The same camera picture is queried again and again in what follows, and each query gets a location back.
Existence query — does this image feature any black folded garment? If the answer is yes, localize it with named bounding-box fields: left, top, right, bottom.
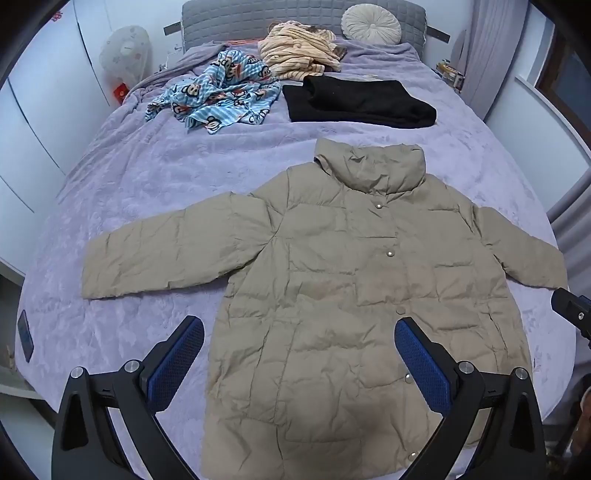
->
left=281, top=75, right=438, bottom=130

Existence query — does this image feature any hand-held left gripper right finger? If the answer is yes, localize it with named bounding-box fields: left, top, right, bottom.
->
left=394, top=316, right=548, bottom=480

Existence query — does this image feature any white covered standing fan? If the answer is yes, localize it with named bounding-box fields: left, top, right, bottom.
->
left=99, top=25, right=151, bottom=88

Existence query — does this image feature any grey quilted headboard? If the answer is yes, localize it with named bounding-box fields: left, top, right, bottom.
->
left=164, top=0, right=451, bottom=61

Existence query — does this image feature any pile of small boxes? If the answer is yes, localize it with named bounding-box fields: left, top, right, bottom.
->
left=436, top=59, right=465, bottom=90

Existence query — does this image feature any dark smartphone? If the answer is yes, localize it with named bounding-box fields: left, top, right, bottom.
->
left=17, top=309, right=36, bottom=363

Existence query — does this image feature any round cream cushion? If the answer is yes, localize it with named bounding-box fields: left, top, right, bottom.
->
left=341, top=4, right=402, bottom=46

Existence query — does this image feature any beige puffer jacket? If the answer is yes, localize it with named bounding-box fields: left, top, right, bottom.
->
left=81, top=137, right=568, bottom=480

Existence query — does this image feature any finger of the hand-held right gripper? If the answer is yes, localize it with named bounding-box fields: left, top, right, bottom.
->
left=551, top=287, right=591, bottom=342

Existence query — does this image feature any beige striped garment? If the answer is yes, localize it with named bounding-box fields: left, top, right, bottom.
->
left=257, top=21, right=347, bottom=79

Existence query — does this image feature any blue monkey print garment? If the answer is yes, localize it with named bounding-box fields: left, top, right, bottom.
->
left=145, top=48, right=282, bottom=136

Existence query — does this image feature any white wardrobe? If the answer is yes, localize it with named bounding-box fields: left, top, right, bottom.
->
left=0, top=0, right=121, bottom=278

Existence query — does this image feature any white shelf unit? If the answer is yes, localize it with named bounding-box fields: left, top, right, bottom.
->
left=0, top=272, right=38, bottom=416

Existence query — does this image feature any brown framed window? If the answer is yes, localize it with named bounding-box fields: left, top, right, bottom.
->
left=536, top=41, right=591, bottom=153

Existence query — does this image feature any grey curtain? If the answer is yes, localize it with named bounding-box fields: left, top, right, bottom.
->
left=459, top=0, right=532, bottom=121

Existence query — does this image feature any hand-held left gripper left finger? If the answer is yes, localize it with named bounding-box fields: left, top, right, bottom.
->
left=51, top=315, right=205, bottom=480

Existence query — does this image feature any purple bed blanket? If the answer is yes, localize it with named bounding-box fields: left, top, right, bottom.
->
left=16, top=37, right=578, bottom=480

